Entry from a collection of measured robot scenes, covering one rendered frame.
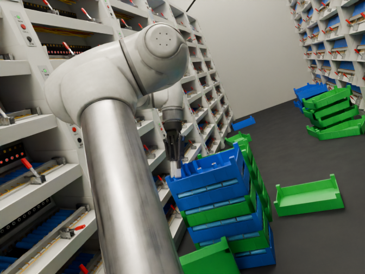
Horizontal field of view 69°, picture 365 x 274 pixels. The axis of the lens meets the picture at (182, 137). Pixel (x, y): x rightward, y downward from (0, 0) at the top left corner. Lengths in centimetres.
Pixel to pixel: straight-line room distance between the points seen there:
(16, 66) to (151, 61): 57
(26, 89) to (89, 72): 55
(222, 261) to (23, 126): 81
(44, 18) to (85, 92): 75
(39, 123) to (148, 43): 54
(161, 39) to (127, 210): 32
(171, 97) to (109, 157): 72
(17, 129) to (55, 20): 55
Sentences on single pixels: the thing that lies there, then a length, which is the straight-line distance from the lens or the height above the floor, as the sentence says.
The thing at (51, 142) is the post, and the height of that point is 79.
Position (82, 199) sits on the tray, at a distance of 107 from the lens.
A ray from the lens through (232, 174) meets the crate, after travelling 103.
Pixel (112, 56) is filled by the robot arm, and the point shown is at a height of 89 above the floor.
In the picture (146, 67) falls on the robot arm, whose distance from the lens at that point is 55.
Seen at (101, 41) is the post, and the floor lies 122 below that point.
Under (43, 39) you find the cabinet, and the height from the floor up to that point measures 126.
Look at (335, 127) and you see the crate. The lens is 242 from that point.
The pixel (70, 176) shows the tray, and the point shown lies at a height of 66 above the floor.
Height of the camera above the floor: 78
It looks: 9 degrees down
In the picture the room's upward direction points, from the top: 23 degrees counter-clockwise
